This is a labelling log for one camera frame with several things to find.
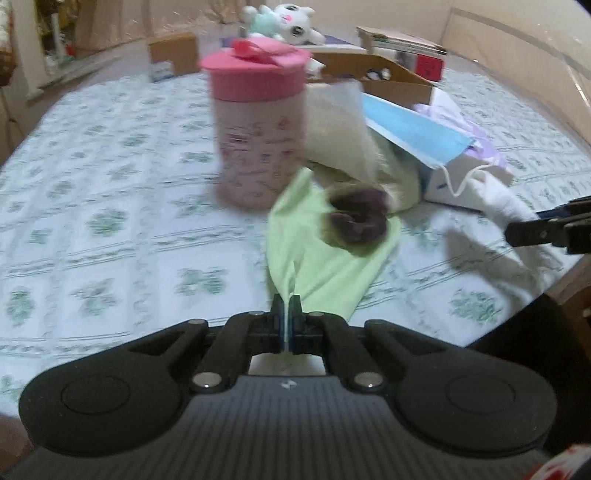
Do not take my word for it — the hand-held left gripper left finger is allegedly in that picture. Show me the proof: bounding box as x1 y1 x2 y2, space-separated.
128 294 285 394

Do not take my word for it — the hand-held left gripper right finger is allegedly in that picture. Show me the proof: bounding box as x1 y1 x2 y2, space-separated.
291 294 460 394

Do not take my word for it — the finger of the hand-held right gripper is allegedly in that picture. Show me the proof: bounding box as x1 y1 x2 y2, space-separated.
505 215 591 256
536 196 591 223

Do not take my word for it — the light green cloth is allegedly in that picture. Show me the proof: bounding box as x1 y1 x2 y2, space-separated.
249 167 403 376

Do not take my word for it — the pink lidded bottle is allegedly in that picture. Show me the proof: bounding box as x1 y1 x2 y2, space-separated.
198 38 311 209

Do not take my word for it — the cardboard tray box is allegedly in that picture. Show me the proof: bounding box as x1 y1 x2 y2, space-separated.
305 52 435 108

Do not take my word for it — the brown wooden furniture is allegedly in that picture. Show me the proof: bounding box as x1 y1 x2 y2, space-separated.
547 265 591 333

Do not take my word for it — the lavender and white cloth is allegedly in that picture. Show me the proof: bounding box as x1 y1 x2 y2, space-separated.
413 88 509 172

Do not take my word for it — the dark brown scrunchie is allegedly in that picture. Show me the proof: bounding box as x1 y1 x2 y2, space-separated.
329 187 391 215
323 211 389 254

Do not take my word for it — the plastic-wrapped headboard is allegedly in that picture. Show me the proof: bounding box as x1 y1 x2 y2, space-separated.
443 4 591 153

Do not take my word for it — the blue face mask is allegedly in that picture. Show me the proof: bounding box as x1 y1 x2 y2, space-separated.
361 92 497 197

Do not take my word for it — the beige thin sheet cloth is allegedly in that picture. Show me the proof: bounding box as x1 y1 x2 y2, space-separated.
305 79 391 185

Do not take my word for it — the green floral printed bedsheet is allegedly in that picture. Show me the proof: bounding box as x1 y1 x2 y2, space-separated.
0 60 591 416

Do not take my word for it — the blue and white flat box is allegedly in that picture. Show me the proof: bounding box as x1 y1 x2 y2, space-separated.
302 33 369 54

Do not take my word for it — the small closed cardboard box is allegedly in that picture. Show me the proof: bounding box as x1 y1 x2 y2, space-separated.
147 33 200 84

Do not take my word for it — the white plush toy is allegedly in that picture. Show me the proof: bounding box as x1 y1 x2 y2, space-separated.
240 2 326 46

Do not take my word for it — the grey bed mattress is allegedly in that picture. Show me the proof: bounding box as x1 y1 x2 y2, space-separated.
28 32 222 112

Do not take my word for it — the beige curtain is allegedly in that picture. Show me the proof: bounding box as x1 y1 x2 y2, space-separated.
76 0 250 49

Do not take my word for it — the cluttered shelf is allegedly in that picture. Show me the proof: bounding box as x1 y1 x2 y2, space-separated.
34 0 77 65

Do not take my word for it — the white quilted jacket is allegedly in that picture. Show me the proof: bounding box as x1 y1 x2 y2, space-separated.
0 0 21 86

